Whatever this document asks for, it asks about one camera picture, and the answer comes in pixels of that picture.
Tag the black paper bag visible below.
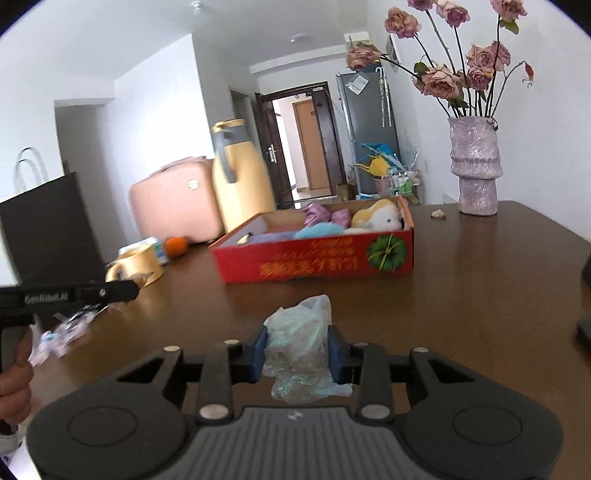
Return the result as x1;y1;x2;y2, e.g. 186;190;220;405
0;148;108;289

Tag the dark door frame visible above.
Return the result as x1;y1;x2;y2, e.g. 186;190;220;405
254;82;347;208

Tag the clear plastic bag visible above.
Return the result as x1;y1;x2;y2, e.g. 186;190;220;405
262;294;354;404

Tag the pink suitcase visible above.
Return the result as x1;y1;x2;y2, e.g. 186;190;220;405
129;157;225;244

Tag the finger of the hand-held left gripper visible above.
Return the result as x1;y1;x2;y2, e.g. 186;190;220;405
74;279;141;309

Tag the clear umbrella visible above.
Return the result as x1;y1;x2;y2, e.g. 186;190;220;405
375;67;394;127

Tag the periwinkle fluffy cloth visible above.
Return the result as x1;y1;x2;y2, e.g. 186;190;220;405
247;231;296;243

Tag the purple satin bow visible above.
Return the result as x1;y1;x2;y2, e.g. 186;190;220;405
302;202;354;229

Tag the wall picture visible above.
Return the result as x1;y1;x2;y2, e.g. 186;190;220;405
385;33;402;68

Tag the wire shelf cart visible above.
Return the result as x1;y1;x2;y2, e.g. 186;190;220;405
388;167;422;204

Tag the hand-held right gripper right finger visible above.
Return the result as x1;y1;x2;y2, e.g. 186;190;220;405
326;324;478;422

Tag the grey refrigerator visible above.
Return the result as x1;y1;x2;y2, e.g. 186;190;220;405
335;70;402;195

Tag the yellow plastic bag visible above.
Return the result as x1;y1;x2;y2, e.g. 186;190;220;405
365;157;393;178

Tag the red cardboard box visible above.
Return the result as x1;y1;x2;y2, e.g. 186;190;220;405
210;196;415;283

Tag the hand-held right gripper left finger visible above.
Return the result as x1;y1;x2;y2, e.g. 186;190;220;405
115;324;269;426

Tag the light blue cloth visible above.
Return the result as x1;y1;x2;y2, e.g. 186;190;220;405
293;223;345;239

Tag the yellow mug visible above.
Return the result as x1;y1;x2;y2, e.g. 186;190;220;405
105;244;164;287

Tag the pile of clear plastic packets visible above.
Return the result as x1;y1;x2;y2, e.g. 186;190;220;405
30;305;112;358

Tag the bunch of dried pink roses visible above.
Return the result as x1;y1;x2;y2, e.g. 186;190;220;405
346;0;536;118

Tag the purple ceramic vase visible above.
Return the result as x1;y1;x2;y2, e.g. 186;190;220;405
448;116;503;216

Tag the person's left hand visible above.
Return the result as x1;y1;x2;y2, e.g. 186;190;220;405
0;360;35;425

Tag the blue plastic bag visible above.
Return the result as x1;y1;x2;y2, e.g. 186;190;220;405
360;143;400;162

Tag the black power bank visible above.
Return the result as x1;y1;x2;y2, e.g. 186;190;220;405
576;316;591;356

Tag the blue white tissue pack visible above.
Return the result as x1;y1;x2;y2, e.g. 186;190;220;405
117;237;168;266

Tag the yellow thermos jug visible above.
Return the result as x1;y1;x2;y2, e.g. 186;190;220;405
210;119;277;234

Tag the white yellow plush toy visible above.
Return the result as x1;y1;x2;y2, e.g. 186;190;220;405
351;198;409;232

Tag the brown wooden door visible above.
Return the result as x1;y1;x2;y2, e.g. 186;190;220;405
292;100;331;190

